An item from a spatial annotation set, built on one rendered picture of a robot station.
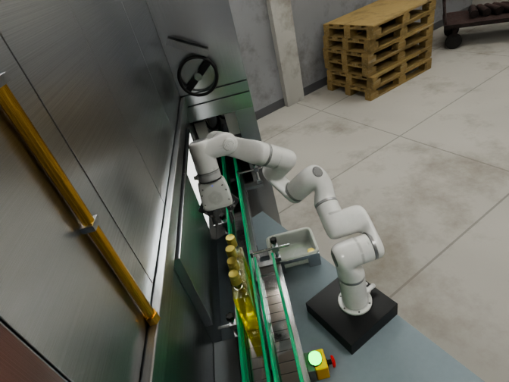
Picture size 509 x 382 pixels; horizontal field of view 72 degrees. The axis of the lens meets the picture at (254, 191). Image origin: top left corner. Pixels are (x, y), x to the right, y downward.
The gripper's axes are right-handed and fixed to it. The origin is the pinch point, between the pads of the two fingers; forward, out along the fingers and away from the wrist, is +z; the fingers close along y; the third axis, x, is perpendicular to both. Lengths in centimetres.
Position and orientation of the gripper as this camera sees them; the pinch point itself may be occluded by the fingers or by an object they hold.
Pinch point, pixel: (223, 219)
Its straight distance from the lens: 122.4
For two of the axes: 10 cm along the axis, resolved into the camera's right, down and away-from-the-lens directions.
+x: -0.8, -3.4, 9.4
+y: 9.7, -2.6, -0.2
